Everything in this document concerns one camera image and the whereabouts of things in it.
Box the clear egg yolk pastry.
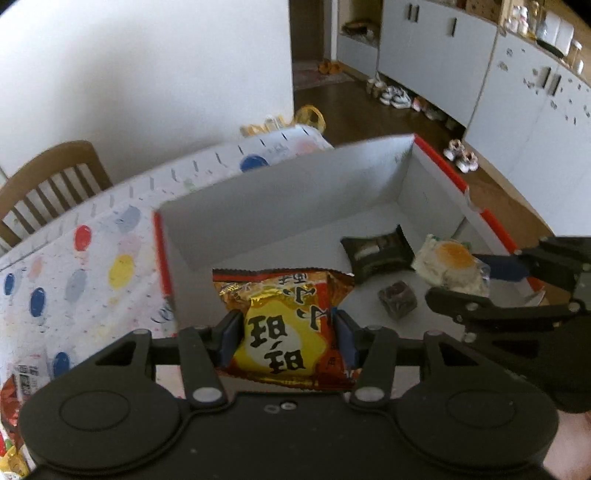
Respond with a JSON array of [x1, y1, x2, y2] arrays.
[[411, 235, 491, 297]]

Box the red yellow noodle snack packet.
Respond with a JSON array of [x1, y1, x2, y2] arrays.
[[212, 268, 355, 390]]

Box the small dark wrapped cube snack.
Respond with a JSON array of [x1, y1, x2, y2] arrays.
[[378, 281, 418, 320]]

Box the dark green snack packet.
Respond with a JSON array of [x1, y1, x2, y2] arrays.
[[341, 225, 415, 285]]

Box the red white cardboard box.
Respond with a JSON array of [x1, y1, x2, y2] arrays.
[[154, 135, 516, 328]]

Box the pair of white sneakers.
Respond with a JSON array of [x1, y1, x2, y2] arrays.
[[443, 139, 479, 174]]

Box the balloon pattern tablecloth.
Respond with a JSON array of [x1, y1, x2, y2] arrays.
[[1, 126, 329, 475]]

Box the brown wooden chair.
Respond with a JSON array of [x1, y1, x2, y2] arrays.
[[1, 140, 112, 253]]

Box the yellow plastic bag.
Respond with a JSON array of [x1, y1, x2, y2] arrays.
[[239, 105, 327, 137]]

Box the white wall cabinets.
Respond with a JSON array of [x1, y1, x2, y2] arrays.
[[329, 1, 590, 235]]

